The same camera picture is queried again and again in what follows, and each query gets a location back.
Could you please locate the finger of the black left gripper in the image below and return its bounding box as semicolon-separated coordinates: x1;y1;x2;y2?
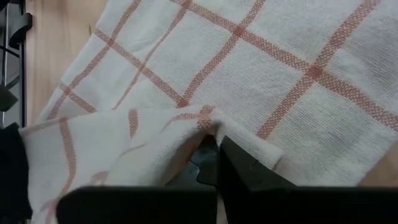
0;123;34;220

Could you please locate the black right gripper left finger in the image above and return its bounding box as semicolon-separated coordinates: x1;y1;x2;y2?
55;136;218;224

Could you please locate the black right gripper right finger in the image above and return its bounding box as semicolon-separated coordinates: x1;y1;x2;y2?
219;136;398;224

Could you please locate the white red-checked towel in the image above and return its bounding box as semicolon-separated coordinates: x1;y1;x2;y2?
18;0;398;224

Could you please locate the black aluminium table frame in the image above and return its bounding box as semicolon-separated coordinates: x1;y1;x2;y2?
0;0;34;128

